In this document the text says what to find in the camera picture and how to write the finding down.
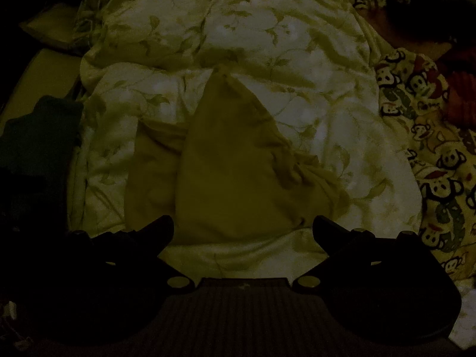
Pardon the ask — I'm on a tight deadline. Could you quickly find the plain beige small garment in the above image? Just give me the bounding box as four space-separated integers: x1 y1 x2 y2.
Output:
124 67 350 245

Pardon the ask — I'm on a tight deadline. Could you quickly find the monkey-print yellow blanket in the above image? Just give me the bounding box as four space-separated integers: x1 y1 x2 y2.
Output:
375 45 475 281

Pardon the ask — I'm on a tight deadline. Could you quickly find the white leaf-print duvet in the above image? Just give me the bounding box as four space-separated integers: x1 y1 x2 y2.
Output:
68 0 423 280

